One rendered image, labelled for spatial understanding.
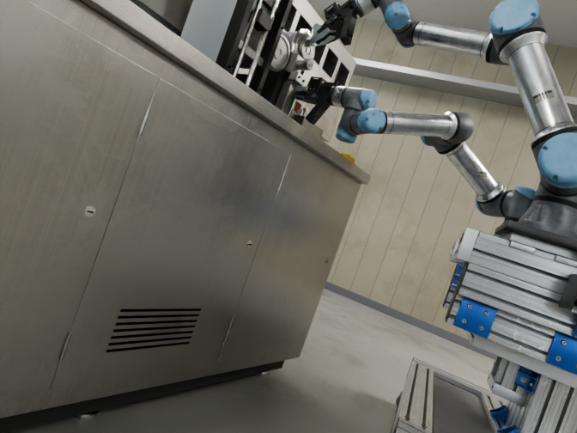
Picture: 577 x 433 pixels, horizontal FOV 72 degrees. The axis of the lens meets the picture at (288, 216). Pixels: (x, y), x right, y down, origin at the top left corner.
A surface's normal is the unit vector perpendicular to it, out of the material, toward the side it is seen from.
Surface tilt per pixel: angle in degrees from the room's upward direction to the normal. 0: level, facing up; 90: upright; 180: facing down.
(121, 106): 90
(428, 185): 90
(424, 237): 90
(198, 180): 90
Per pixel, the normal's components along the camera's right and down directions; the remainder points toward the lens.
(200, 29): -0.54, -0.18
